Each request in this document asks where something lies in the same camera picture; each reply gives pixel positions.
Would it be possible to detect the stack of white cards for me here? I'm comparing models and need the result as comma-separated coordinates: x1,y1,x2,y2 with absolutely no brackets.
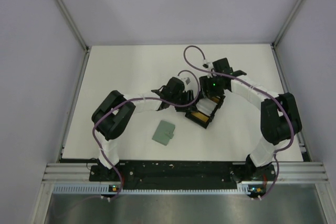
196,99,217,116

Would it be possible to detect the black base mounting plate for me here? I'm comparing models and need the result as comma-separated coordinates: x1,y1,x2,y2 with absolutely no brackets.
89,160,275,190

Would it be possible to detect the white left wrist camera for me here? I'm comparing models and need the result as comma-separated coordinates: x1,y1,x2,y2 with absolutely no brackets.
179,77,193,92

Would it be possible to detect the grey slotted cable duct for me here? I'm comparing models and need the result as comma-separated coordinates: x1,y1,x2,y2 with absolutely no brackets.
53,184,251,195

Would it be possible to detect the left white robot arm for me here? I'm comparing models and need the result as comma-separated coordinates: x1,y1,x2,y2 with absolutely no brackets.
91,77,197,180

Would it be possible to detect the aluminium front frame rail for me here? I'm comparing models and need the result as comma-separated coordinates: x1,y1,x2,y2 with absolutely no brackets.
43,162,329,184

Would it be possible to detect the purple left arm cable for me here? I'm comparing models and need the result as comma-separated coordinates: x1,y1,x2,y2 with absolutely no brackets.
93,70,202,198

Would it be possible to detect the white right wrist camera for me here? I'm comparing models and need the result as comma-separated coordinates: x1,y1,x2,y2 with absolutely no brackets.
203,59,213,71

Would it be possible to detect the black card box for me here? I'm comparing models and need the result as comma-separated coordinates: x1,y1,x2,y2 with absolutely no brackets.
185,91,226,129

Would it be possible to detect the left aluminium corner post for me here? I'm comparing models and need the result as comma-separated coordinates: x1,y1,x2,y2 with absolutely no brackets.
54,0,89,52

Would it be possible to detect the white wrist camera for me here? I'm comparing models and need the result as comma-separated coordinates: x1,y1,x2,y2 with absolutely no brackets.
203,59,213,71
179,77,193,92

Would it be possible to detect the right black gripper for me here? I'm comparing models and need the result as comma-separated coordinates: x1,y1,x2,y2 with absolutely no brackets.
199,74,224,99

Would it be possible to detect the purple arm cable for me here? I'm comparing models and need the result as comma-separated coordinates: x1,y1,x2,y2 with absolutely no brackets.
183,45,295,196
93,70,202,198

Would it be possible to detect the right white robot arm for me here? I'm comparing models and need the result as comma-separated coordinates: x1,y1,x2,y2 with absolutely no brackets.
200,58,302,180

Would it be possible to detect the green card holder wallet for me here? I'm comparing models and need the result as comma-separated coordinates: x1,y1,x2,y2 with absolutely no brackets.
152,120,175,146

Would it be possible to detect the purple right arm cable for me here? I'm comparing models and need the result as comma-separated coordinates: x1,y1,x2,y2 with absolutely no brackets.
183,45,295,196

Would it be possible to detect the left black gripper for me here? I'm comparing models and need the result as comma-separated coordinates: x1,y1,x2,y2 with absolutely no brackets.
170,89,197,112

